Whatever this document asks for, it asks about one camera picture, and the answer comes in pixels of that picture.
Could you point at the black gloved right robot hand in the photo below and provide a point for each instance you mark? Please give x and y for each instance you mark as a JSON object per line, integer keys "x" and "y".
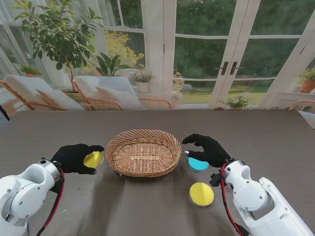
{"x": 212, "y": 150}

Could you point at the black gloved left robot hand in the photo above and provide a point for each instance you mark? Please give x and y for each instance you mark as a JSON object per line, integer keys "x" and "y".
{"x": 71, "y": 158}

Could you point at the yellow culture dish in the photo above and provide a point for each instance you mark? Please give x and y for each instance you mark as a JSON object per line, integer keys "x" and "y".
{"x": 93, "y": 159}
{"x": 201, "y": 194}

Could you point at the blue culture dish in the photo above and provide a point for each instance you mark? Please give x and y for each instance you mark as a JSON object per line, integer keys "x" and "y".
{"x": 197, "y": 166}

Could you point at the oval wicker basket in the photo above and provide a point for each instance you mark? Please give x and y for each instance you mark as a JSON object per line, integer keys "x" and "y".
{"x": 144, "y": 157}

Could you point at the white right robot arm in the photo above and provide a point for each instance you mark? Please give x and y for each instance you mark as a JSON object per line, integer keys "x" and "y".
{"x": 248, "y": 191}

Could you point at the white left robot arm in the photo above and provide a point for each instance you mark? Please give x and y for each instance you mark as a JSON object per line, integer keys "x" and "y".
{"x": 22, "y": 194}

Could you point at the printed garden room backdrop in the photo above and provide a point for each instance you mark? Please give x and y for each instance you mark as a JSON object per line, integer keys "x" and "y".
{"x": 197, "y": 61}

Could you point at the white sheet corner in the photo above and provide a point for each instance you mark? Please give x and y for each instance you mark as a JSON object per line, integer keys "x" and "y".
{"x": 308, "y": 118}

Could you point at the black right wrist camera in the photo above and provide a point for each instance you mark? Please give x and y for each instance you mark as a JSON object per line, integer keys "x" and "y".
{"x": 216, "y": 180}

